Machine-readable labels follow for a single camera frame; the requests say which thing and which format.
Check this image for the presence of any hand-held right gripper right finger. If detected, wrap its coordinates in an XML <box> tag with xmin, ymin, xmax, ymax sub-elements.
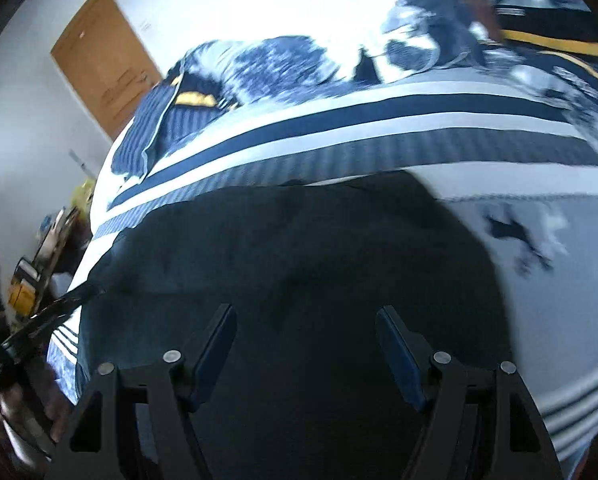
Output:
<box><xmin>374</xmin><ymin>305</ymin><xmax>566</xmax><ymax>480</ymax></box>

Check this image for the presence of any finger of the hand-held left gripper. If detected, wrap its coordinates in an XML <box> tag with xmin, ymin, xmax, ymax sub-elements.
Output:
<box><xmin>1</xmin><ymin>281</ymin><xmax>106</xmax><ymax>356</ymax></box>

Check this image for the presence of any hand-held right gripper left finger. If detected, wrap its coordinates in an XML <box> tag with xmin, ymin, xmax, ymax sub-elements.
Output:
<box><xmin>45</xmin><ymin>302</ymin><xmax>238</xmax><ymax>480</ymax></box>

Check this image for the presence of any black puffer jacket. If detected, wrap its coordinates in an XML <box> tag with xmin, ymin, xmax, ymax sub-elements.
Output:
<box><xmin>75</xmin><ymin>169</ymin><xmax>518</xmax><ymax>480</ymax></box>

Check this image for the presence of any person's left hand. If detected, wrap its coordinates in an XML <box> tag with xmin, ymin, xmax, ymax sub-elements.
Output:
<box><xmin>9</xmin><ymin>360</ymin><xmax>77</xmax><ymax>443</ymax></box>

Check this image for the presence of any yellow box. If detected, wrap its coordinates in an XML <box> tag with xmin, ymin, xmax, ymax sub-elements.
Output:
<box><xmin>8</xmin><ymin>270</ymin><xmax>38</xmax><ymax>317</ymax></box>

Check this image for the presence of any white and black small appliance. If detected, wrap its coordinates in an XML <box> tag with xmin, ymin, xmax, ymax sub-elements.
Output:
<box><xmin>18</xmin><ymin>257</ymin><xmax>42</xmax><ymax>282</ymax></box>

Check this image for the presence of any cluttered dark side table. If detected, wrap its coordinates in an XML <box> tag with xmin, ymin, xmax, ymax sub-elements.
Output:
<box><xmin>0</xmin><ymin>205</ymin><xmax>97</xmax><ymax>341</ymax></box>

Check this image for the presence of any yellow plastic bag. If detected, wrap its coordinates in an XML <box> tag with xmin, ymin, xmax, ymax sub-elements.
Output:
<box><xmin>73</xmin><ymin>179</ymin><xmax>100</xmax><ymax>212</ymax></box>

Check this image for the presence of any blue pinstriped pillow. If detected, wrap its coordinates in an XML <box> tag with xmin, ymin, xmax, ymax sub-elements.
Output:
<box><xmin>109</xmin><ymin>79</ymin><xmax>232</xmax><ymax>184</ymax></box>

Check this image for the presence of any blue striped deer-print bed sheet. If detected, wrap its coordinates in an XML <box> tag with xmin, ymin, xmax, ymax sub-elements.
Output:
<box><xmin>46</xmin><ymin>67</ymin><xmax>598</xmax><ymax>480</ymax></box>

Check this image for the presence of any brown wooden door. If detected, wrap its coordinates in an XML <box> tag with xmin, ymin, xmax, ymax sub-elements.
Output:
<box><xmin>50</xmin><ymin>0</ymin><xmax>164</xmax><ymax>142</ymax></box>

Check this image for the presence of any white and blue tree-print duvet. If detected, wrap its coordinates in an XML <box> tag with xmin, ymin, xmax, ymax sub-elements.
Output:
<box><xmin>163</xmin><ymin>0</ymin><xmax>492</xmax><ymax>108</ymax></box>

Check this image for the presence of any deer-print pillow with yellow stripe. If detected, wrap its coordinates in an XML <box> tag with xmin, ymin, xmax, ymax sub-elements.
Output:
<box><xmin>483</xmin><ymin>0</ymin><xmax>598</xmax><ymax>60</ymax></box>
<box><xmin>499</xmin><ymin>45</ymin><xmax>598</xmax><ymax>166</ymax></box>

